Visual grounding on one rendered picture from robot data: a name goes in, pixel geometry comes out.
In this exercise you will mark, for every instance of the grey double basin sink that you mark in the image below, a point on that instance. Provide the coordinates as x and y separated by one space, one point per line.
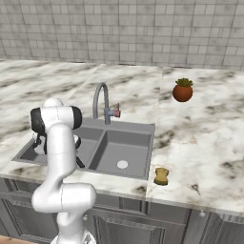
127 149

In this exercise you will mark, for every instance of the yellow brown sponge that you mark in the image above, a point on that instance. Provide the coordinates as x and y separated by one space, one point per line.
161 176

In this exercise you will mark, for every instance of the plant in round brown pot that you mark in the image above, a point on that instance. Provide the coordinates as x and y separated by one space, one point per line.
182 92

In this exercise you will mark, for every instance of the grey curved tap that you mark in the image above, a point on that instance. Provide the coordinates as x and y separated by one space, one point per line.
101 92

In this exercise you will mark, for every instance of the grey panel under sink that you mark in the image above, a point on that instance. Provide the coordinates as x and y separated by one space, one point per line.
122 203

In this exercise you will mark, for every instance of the grey cupboard door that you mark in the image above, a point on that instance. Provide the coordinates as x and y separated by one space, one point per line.
19 209
133 229
219 230

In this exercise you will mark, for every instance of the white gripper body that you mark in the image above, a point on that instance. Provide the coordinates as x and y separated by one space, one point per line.
40 146

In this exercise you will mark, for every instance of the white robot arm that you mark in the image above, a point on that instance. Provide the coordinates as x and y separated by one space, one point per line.
60 152

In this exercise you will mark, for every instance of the round white cupboard knob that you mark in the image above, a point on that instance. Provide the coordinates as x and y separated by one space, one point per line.
85 218
202 213

